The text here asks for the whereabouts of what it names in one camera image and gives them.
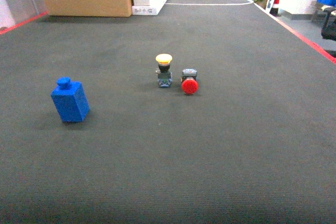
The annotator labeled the red push button switch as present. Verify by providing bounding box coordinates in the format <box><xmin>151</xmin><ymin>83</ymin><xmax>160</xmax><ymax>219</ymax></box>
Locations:
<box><xmin>181</xmin><ymin>68</ymin><xmax>198</xmax><ymax>95</ymax></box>

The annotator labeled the blue block part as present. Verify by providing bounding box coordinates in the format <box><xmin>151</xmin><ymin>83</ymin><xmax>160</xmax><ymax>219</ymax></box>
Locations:
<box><xmin>50</xmin><ymin>77</ymin><xmax>90</xmax><ymax>123</ymax></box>

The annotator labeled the white flat box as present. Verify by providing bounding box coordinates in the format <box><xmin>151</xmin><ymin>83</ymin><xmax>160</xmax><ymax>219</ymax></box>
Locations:
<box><xmin>132</xmin><ymin>0</ymin><xmax>167</xmax><ymax>16</ymax></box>

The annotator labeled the yellow push button switch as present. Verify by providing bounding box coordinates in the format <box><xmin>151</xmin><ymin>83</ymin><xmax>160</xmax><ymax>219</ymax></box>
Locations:
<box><xmin>155</xmin><ymin>54</ymin><xmax>172</xmax><ymax>88</ymax></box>

